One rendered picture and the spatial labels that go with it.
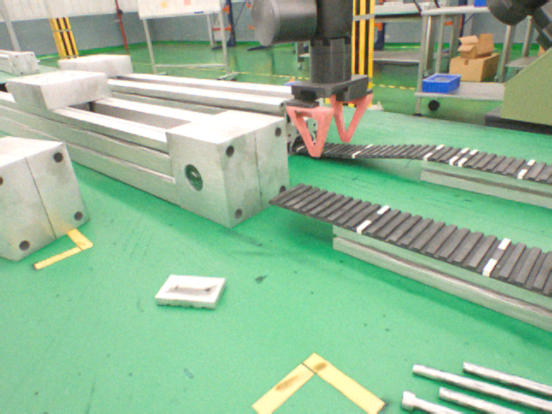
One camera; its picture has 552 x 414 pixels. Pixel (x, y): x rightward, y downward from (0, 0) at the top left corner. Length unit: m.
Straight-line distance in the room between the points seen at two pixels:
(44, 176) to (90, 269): 0.11
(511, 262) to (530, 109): 0.50
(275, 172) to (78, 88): 0.42
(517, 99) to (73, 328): 0.73
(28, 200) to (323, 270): 0.30
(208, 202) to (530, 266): 0.30
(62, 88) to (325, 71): 0.43
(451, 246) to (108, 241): 0.33
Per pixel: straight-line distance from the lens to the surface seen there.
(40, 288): 0.41
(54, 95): 0.75
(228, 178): 0.40
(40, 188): 0.47
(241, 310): 0.32
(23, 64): 2.31
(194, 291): 0.33
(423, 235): 0.34
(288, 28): 0.50
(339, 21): 0.54
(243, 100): 0.63
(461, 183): 0.51
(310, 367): 0.27
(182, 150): 0.44
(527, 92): 0.80
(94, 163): 0.66
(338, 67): 0.55
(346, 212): 0.37
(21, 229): 0.47
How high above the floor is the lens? 0.99
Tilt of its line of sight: 27 degrees down
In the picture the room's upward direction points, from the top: 5 degrees counter-clockwise
